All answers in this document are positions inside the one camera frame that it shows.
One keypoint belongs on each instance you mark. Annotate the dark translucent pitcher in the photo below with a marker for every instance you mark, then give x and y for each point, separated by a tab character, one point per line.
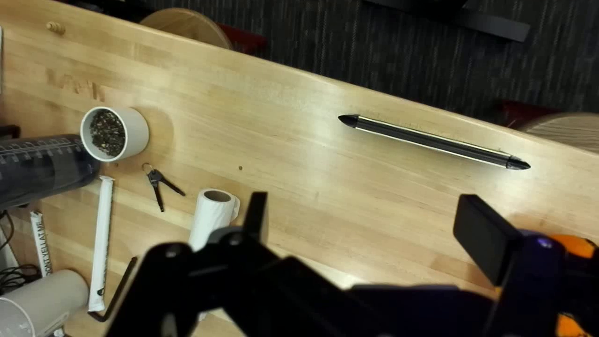
31	168

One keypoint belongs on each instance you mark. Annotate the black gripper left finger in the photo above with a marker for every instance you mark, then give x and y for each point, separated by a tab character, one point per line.
264	294

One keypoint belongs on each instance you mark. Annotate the paper towel roll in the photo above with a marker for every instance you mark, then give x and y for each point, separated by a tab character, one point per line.
215	208

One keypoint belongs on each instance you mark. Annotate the white flat stick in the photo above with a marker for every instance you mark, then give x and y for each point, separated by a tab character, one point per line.
95	297

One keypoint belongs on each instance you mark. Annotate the white cylinder roll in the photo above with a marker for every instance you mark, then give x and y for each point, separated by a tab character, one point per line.
43	305

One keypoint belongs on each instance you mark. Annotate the round wooden stool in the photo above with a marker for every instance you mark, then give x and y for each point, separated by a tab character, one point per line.
187	22

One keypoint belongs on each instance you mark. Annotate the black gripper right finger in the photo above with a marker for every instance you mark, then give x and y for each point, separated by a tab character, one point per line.
548	282

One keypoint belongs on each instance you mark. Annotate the white cup with dark contents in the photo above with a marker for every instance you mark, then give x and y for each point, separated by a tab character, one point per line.
112	133

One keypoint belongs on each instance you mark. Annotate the black spirit level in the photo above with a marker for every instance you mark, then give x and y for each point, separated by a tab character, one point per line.
432	142

